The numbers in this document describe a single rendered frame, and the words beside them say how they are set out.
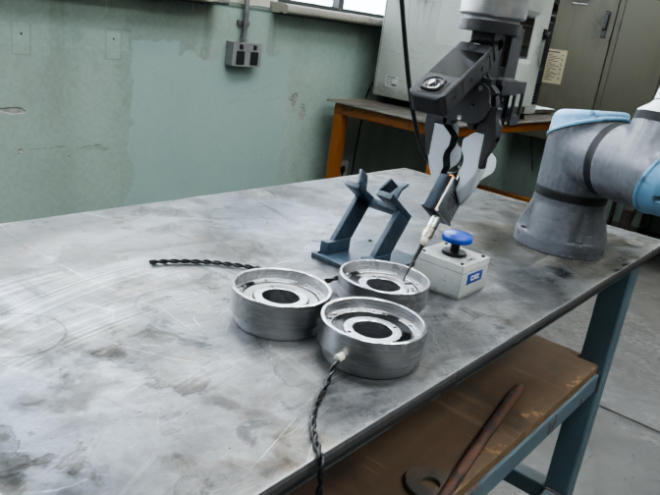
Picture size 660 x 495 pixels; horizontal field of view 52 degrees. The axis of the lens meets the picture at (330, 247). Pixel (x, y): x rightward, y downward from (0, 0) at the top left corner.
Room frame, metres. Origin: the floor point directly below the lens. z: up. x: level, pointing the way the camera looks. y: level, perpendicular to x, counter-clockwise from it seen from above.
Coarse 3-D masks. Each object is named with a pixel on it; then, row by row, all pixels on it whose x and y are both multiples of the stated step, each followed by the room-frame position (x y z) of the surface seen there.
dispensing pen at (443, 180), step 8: (440, 176) 0.80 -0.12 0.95; (448, 176) 0.79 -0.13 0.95; (456, 176) 0.81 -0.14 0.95; (440, 184) 0.79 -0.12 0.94; (432, 192) 0.79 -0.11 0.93; (440, 192) 0.78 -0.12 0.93; (432, 200) 0.78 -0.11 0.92; (424, 208) 0.79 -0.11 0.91; (432, 208) 0.77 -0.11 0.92; (432, 216) 0.78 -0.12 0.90; (432, 224) 0.77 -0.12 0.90; (424, 232) 0.77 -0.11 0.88; (432, 232) 0.77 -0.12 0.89; (424, 240) 0.77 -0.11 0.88; (416, 256) 0.76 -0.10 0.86; (408, 272) 0.75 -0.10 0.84
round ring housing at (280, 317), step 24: (240, 288) 0.66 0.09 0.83; (264, 288) 0.67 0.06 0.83; (288, 288) 0.67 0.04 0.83; (312, 288) 0.68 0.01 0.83; (240, 312) 0.61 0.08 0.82; (264, 312) 0.60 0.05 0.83; (288, 312) 0.60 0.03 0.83; (312, 312) 0.61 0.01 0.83; (264, 336) 0.61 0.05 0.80; (288, 336) 0.61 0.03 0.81
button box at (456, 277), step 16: (432, 256) 0.81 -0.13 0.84; (448, 256) 0.81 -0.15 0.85; (464, 256) 0.82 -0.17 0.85; (480, 256) 0.83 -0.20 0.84; (432, 272) 0.81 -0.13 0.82; (448, 272) 0.79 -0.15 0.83; (464, 272) 0.78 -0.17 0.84; (480, 272) 0.82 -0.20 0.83; (432, 288) 0.80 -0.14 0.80; (448, 288) 0.79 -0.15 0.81; (464, 288) 0.79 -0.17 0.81; (480, 288) 0.83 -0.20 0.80
